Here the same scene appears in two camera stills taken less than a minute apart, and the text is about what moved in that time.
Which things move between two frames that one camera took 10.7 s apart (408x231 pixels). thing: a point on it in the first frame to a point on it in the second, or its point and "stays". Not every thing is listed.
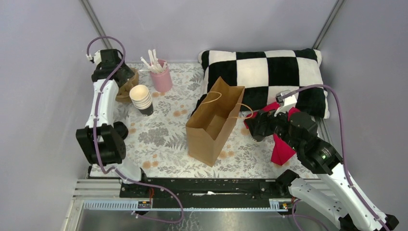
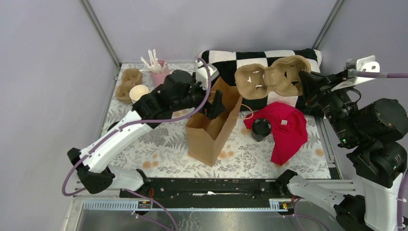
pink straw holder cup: [161, 82] stays
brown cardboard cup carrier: [123, 95] stays
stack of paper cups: [142, 100] stays
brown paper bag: [209, 133] stays
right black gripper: [262, 118] to [310, 83]
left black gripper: [126, 73] to [217, 107]
